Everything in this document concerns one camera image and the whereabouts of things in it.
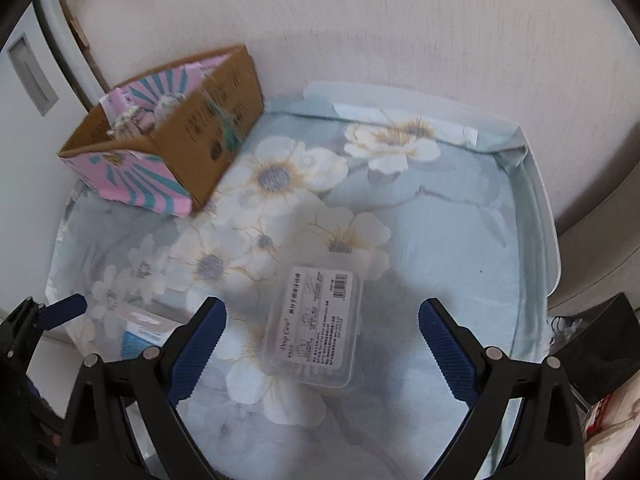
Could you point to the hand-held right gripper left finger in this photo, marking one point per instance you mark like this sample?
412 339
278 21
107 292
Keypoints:
197 350

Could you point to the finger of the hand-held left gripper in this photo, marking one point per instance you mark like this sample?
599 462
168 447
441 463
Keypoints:
65 306

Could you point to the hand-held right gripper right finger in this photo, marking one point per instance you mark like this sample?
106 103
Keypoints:
447 350

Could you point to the blue and white carton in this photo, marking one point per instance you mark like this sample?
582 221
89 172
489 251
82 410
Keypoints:
142 337

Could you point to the clear cotton swab box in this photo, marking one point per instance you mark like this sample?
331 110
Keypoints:
315 327

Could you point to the pink striped cardboard box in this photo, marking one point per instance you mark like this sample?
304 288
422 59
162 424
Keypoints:
200 120

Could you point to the floral blue cloth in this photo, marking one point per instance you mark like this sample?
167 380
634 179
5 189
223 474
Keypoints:
425 240

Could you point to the pink cloth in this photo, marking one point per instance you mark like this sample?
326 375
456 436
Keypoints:
617 435

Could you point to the white wardrobe door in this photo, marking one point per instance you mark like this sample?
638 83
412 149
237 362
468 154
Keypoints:
50 50

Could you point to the brown door hinge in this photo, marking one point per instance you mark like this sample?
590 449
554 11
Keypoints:
80 32

